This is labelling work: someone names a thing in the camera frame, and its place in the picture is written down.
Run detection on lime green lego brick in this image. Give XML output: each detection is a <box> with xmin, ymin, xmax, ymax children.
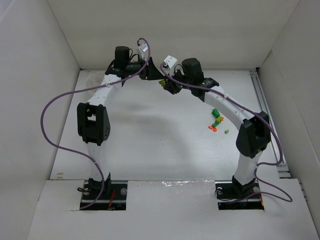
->
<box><xmin>158</xmin><ymin>80</ymin><xmax>166</xmax><ymax>87</ymax></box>

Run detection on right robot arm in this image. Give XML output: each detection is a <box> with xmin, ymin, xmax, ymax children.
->
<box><xmin>160</xmin><ymin>55</ymin><xmax>271</xmax><ymax>198</ymax></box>

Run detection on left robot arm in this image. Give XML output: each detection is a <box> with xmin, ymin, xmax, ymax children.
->
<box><xmin>76</xmin><ymin>43</ymin><xmax>163</xmax><ymax>191</ymax></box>

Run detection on white divided round container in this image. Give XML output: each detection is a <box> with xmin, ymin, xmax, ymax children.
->
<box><xmin>85</xmin><ymin>72</ymin><xmax>105</xmax><ymax>88</ymax></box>

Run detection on dark green lego brick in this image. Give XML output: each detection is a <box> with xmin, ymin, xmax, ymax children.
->
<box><xmin>211</xmin><ymin>108</ymin><xmax>221</xmax><ymax>118</ymax></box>

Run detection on dark green small lego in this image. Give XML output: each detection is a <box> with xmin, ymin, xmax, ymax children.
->
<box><xmin>211</xmin><ymin>116</ymin><xmax>224</xmax><ymax>128</ymax></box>

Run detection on small orange lego pieces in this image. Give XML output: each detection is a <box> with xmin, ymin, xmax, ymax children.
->
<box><xmin>208</xmin><ymin>125</ymin><xmax>217</xmax><ymax>132</ymax></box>

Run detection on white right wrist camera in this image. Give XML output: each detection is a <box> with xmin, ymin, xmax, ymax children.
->
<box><xmin>163</xmin><ymin>55</ymin><xmax>178</xmax><ymax>76</ymax></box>

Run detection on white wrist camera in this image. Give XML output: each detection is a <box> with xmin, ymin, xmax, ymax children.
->
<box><xmin>138</xmin><ymin>42</ymin><xmax>149</xmax><ymax>54</ymax></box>
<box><xmin>163</xmin><ymin>55</ymin><xmax>178</xmax><ymax>76</ymax></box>

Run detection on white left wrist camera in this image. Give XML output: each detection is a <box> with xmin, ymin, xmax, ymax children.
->
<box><xmin>138</xmin><ymin>42</ymin><xmax>149</xmax><ymax>54</ymax></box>

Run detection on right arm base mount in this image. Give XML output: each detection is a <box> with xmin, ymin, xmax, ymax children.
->
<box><xmin>214</xmin><ymin>181</ymin><xmax>265</xmax><ymax>211</ymax></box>

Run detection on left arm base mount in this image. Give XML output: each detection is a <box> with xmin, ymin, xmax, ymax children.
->
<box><xmin>77</xmin><ymin>180</ymin><xmax>128</xmax><ymax>211</ymax></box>

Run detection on metal rail right side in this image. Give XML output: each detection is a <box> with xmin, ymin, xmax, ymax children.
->
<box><xmin>249</xmin><ymin>69</ymin><xmax>292</xmax><ymax>179</ymax></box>

